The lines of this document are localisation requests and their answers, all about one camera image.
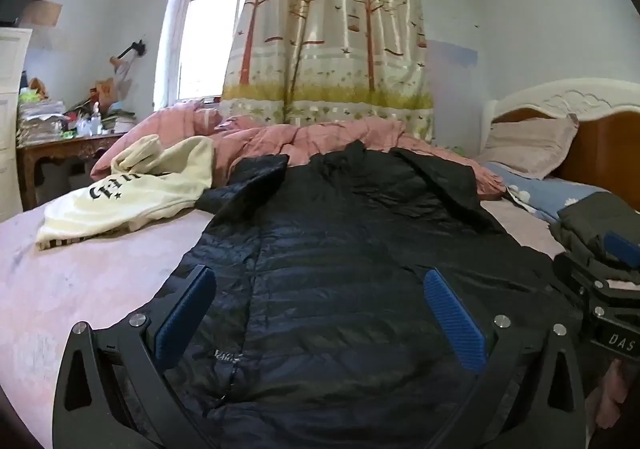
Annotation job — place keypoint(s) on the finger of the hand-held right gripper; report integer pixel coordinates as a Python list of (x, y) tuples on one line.
[(575, 271), (622, 246)]

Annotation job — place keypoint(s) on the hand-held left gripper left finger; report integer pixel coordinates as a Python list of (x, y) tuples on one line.
[(185, 314)]

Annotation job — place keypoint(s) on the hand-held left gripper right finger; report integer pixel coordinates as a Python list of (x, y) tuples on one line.
[(455, 324)]

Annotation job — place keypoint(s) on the dark puffer coat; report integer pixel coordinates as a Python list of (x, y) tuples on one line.
[(585, 224)]

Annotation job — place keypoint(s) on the black quilted jacket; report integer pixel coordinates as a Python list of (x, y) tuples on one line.
[(325, 254)]

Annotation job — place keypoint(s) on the person's right hand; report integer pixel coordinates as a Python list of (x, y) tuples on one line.
[(610, 394)]

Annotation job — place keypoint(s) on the blue cloud print sheet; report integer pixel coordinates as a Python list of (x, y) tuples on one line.
[(545, 194)]

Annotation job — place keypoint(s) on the white and wooden headboard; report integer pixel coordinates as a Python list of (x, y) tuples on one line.
[(600, 144)]

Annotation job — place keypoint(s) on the cream printed sweatshirt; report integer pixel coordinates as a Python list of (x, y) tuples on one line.
[(125, 199)]

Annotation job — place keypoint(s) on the pale pink pillow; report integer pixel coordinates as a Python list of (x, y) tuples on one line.
[(530, 144)]

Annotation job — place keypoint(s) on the green patterned cloth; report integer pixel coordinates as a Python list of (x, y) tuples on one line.
[(457, 149)]

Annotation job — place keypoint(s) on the stack of books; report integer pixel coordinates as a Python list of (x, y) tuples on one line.
[(120, 121)]

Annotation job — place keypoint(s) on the carved wooden desk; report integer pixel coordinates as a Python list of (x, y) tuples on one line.
[(60, 149)]

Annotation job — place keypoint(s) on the pink checked quilt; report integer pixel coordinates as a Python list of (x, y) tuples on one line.
[(300, 139)]

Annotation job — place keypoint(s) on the clear spray bottle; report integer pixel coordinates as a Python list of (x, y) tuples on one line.
[(96, 121)]

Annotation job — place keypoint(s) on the stack of papers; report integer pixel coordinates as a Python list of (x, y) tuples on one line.
[(40, 121)]

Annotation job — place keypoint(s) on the white cabinet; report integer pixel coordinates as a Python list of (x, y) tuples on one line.
[(10, 129)]

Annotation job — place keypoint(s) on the white framed window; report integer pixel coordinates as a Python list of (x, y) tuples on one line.
[(210, 29)]

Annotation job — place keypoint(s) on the tree print curtain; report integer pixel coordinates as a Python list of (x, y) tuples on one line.
[(325, 29)]

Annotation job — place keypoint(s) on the pale wall sheet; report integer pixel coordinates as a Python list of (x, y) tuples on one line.
[(452, 54)]

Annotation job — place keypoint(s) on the black wall hook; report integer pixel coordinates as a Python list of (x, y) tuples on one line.
[(135, 48)]

